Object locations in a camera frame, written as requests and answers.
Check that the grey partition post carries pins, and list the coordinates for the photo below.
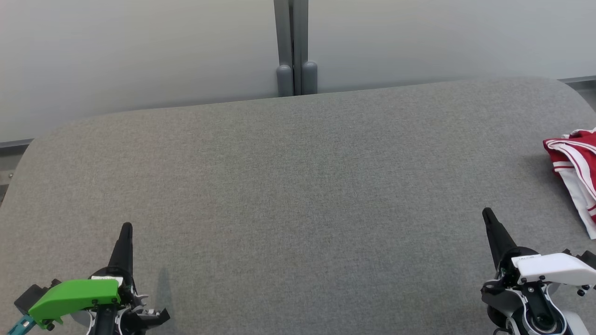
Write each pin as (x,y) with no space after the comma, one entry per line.
(284,46)
(305,46)

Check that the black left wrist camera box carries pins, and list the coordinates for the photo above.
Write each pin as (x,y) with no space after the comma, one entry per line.
(30,295)

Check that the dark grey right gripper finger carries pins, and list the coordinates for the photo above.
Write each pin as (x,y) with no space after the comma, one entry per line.
(500,242)

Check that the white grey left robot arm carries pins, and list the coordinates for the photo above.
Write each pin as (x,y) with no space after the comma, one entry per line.
(104,325)

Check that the red shirt with white sleeves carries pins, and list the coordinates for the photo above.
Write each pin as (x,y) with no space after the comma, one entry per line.
(577,158)

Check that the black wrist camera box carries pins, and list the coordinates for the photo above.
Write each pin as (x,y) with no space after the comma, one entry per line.
(589,258)
(30,295)

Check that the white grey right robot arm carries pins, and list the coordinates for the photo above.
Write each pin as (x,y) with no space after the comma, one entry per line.
(535,321)

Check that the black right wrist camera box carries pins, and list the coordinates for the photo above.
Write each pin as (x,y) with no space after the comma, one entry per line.
(589,258)

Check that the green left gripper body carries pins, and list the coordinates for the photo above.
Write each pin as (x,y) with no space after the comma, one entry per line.
(74,295)

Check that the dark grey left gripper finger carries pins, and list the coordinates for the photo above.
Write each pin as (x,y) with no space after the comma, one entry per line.
(123,256)

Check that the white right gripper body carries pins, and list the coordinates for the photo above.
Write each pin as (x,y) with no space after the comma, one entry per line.
(554,270)

